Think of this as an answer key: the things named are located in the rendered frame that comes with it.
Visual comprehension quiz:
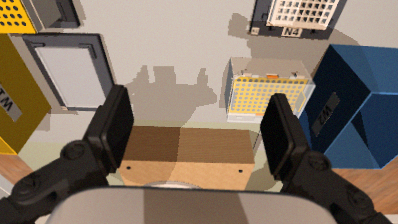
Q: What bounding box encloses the grey flat mat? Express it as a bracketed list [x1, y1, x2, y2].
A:
[7, 0, 398, 143]

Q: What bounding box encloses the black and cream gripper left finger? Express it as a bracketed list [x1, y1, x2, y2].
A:
[0, 84, 134, 224]

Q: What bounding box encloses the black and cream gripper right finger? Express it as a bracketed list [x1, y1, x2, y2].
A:
[260, 93, 393, 224]

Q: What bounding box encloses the yellow open-top bin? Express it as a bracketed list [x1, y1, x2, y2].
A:
[0, 33, 51, 155]

